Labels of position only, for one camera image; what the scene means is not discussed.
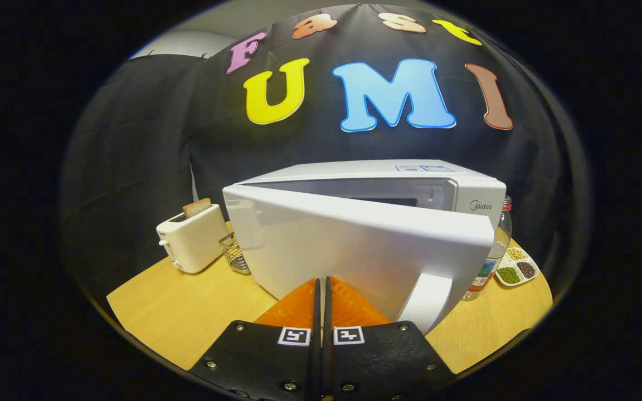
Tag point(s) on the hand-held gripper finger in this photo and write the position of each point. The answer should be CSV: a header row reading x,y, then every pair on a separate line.
x,y
317,356
327,356

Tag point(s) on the white microwave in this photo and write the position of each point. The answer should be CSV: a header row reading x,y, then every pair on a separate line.
x,y
354,245

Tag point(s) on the white toaster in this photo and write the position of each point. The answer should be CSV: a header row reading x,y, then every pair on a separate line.
x,y
195,242

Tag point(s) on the clear plastic bottle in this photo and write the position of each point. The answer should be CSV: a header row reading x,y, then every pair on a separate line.
x,y
491,262

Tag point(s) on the toast slice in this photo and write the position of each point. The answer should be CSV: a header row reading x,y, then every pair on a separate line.
x,y
196,208

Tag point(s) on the white divided bean dish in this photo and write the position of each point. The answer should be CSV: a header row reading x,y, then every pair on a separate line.
x,y
516,268

